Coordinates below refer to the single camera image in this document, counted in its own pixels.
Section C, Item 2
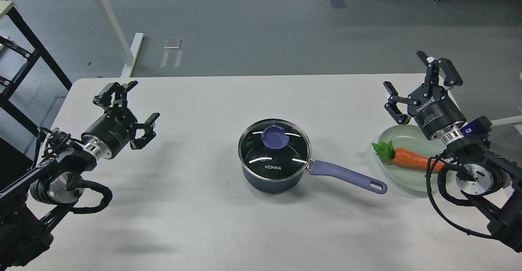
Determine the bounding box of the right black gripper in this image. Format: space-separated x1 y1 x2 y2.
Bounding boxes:
383 51 467 140

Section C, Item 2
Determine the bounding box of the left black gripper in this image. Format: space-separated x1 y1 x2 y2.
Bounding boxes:
81 80 160 159

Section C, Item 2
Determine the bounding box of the glass lid blue knob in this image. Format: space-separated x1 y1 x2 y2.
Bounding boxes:
237 119 312 181

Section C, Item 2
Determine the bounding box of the blue saucepan with handle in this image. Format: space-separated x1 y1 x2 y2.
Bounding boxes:
237 119 387 194

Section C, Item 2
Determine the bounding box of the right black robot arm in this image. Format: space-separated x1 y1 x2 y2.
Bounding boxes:
384 51 522 253

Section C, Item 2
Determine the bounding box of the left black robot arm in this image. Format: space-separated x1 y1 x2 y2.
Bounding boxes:
0 80 159 271

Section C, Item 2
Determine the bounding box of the translucent green plate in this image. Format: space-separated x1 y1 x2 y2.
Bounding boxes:
371 125 446 192

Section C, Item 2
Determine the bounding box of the orange toy carrot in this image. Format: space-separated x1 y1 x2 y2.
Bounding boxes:
371 141 445 172

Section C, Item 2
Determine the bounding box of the black metal rack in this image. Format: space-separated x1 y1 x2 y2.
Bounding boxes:
0 0 72 137

